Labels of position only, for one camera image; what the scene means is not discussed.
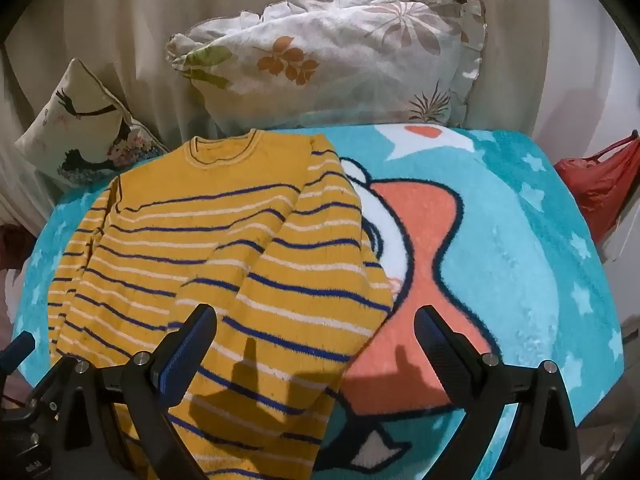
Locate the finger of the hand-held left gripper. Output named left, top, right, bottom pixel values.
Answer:
left=0, top=332, right=75, bottom=412

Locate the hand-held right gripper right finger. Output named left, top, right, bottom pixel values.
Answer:
left=414, top=305, right=583, bottom=480

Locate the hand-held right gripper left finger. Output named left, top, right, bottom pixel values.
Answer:
left=50, top=304, right=218, bottom=480

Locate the yellow striped sweater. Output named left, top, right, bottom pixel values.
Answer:
left=46, top=129, right=396, bottom=480

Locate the blue cartoon printed blanket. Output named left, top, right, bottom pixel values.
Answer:
left=10, top=122, right=626, bottom=480

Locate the red plastic bag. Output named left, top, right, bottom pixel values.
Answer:
left=552, top=130, right=640, bottom=241

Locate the bird print cushion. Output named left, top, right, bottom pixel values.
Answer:
left=14, top=57, right=171, bottom=191

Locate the white floral pillow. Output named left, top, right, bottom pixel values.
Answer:
left=166, top=0, right=488, bottom=133

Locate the beige sofa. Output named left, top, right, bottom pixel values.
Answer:
left=0, top=0, right=556, bottom=231

